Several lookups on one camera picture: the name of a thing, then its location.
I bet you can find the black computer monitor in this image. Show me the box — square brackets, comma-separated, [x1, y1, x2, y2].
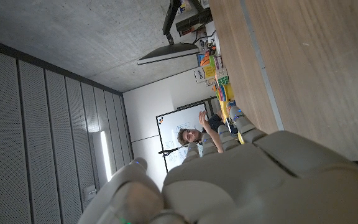
[137, 0, 200, 65]

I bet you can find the black electronic device box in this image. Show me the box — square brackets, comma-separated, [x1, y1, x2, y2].
[175, 8, 213, 37]

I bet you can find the whiteboard with black frame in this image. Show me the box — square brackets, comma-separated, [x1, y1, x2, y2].
[155, 102, 209, 173]

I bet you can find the grey wall switch box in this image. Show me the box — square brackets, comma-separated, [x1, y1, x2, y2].
[84, 185, 98, 202]

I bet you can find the yellow rainbow stacking toy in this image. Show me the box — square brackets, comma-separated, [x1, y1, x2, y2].
[216, 83, 235, 102]

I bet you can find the thin black cable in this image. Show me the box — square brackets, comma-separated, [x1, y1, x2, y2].
[192, 29, 218, 45]

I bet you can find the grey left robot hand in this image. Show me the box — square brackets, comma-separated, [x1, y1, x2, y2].
[77, 105, 358, 224]

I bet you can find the person in dark shirt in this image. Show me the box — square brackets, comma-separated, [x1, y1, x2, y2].
[177, 109, 239, 154]

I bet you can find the white printed cardboard box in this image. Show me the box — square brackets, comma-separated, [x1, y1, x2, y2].
[193, 66, 217, 84]

